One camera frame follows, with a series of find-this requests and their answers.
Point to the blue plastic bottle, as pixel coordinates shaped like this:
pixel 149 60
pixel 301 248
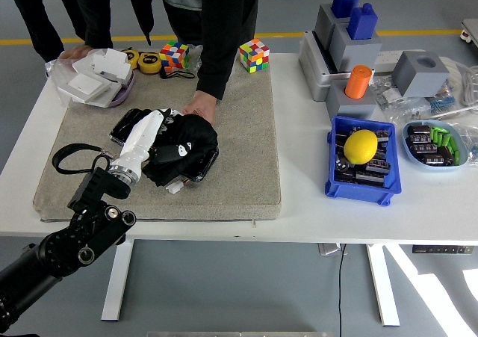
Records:
pixel 344 0
pixel 362 23

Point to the bag of blue resistors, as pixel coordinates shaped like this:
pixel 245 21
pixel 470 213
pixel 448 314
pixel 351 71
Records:
pixel 441 103

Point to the white wall switch plate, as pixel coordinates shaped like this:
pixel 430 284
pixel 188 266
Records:
pixel 86 86

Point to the purple bowl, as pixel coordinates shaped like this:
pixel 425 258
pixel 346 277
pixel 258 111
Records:
pixel 124 92

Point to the grey block with round hole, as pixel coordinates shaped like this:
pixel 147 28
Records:
pixel 417 79

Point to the green battery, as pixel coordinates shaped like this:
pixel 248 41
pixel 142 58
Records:
pixel 456 157
pixel 454 145
pixel 446 141
pixel 434 134

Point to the person's left forearm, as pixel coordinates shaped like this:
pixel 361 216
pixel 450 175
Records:
pixel 218 68

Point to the large clear plastic bag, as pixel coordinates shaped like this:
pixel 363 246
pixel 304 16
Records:
pixel 58 75

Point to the large light grey case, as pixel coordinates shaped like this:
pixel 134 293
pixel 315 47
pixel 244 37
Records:
pixel 313 79

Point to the yellow tape measure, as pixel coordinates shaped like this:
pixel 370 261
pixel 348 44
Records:
pixel 132 57
pixel 149 62

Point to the person's right hand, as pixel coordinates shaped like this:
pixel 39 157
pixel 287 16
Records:
pixel 74 51

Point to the person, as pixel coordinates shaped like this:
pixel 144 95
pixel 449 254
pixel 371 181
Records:
pixel 224 8
pixel 37 15

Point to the grey square holder block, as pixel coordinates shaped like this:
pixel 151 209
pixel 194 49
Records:
pixel 354 55
pixel 324 23
pixel 350 107

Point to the person's left hand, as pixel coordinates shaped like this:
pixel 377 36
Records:
pixel 201 105

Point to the yellow lemon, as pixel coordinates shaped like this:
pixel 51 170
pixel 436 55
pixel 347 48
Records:
pixel 359 146

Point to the blue plastic bin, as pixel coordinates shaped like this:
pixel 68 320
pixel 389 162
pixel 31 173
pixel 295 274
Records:
pixel 361 195

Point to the glossy black panel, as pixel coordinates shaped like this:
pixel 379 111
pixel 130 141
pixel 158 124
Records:
pixel 125 126

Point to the colourful puzzle cube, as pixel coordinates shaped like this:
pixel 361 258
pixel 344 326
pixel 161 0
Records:
pixel 174 55
pixel 254 55

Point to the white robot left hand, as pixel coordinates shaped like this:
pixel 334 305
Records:
pixel 140 135

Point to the thin white rod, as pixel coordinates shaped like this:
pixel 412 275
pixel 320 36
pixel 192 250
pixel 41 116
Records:
pixel 455 111

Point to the small clear plastic bag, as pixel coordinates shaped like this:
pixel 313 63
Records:
pixel 195 58

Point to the black cloth rag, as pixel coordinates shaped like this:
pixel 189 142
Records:
pixel 198 131

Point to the orange cylinder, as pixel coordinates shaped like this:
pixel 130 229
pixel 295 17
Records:
pixel 358 83

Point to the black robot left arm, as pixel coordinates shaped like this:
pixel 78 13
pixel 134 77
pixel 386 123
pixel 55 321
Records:
pixel 56 247

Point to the grey box under table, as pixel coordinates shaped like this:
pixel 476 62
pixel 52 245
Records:
pixel 330 249

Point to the clear bag of small parts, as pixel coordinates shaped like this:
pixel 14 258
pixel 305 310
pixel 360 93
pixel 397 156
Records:
pixel 387 94

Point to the black table control panel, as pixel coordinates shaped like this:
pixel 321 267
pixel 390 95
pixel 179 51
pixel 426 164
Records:
pixel 440 249

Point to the white device with red mark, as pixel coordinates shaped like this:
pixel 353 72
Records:
pixel 470 30

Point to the white table leg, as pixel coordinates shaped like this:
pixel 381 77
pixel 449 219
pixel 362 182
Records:
pixel 382 284
pixel 117 277

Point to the person's right forearm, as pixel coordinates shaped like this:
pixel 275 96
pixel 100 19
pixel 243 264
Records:
pixel 98 30

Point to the light blue dish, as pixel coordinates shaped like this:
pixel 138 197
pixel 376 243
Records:
pixel 413 163

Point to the grey-brown mat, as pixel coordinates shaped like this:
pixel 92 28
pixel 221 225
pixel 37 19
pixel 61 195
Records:
pixel 239 157

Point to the crumpled clear plastic bag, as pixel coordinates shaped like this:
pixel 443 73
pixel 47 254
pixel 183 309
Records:
pixel 470 142

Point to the white folded carton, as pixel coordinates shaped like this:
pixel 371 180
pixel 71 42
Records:
pixel 111 64

